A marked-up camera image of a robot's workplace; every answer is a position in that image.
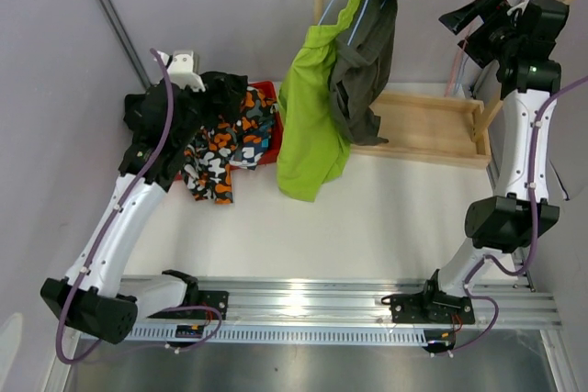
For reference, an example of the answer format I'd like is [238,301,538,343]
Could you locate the dark grey shorts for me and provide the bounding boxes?
[329,0,399,146]

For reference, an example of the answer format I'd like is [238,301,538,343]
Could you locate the black shorts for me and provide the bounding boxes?
[123,71,248,140]

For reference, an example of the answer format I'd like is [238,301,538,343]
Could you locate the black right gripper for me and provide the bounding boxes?
[439,0,522,70]

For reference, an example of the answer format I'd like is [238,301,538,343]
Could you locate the orange camouflage shorts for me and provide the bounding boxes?
[181,84,279,206]

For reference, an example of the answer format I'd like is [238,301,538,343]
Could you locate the lime green shorts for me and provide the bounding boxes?
[277,0,361,202]

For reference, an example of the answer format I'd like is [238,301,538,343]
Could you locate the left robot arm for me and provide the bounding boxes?
[40,80,226,344]

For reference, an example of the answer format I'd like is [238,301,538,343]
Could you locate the red plastic tray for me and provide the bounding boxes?
[230,82,282,170]

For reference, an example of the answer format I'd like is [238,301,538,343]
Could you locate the wooden clothes rack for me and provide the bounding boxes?
[311,0,588,172]

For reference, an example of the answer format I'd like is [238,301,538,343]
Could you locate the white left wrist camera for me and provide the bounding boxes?
[166,50,206,93]

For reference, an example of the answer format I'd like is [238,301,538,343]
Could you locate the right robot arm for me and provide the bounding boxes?
[381,0,570,324]

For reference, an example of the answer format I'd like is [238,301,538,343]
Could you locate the slotted cable duct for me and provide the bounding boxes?
[126,324,435,347]

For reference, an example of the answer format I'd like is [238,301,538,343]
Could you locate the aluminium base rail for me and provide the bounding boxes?
[198,277,562,330]

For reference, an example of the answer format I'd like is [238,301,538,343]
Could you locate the blue patterned shorts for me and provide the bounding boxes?
[233,122,273,170]

